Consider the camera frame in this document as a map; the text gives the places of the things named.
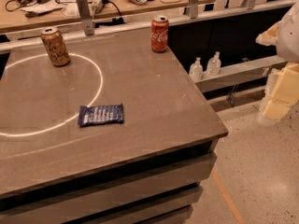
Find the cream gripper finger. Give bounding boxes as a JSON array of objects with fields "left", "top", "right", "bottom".
[
  {"left": 256, "top": 21, "right": 279, "bottom": 46},
  {"left": 257, "top": 63, "right": 299, "bottom": 126}
]

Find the red coke can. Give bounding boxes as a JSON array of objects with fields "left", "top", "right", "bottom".
[{"left": 151, "top": 15, "right": 169, "bottom": 52}]

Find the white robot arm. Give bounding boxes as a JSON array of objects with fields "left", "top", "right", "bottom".
[{"left": 256, "top": 2, "right": 299, "bottom": 125}]

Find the blue rxbar blueberry wrapper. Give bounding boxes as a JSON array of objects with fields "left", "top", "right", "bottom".
[{"left": 78, "top": 105, "right": 124, "bottom": 127}]

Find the brown lacroix can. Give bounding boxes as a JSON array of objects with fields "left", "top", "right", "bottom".
[{"left": 40, "top": 27, "right": 70, "bottom": 67}]

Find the clear sanitizer bottle right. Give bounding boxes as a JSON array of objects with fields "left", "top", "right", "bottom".
[{"left": 206, "top": 51, "right": 221, "bottom": 76}]

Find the clear sanitizer bottle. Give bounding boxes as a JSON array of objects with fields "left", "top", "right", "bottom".
[
  {"left": 206, "top": 51, "right": 221, "bottom": 76},
  {"left": 189, "top": 57, "right": 203, "bottom": 82}
]

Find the clear sanitizer bottle left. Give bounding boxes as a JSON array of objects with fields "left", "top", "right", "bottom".
[{"left": 189, "top": 57, "right": 203, "bottom": 82}]

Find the grey drawer cabinet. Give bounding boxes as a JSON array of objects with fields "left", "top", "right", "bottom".
[{"left": 1, "top": 142, "right": 217, "bottom": 224}]

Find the grey metal bracket middle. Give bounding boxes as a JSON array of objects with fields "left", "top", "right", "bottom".
[{"left": 187, "top": 0, "right": 198, "bottom": 19}]

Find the grey metal bracket left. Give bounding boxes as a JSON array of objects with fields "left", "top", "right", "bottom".
[{"left": 76, "top": 0, "right": 94, "bottom": 35}]

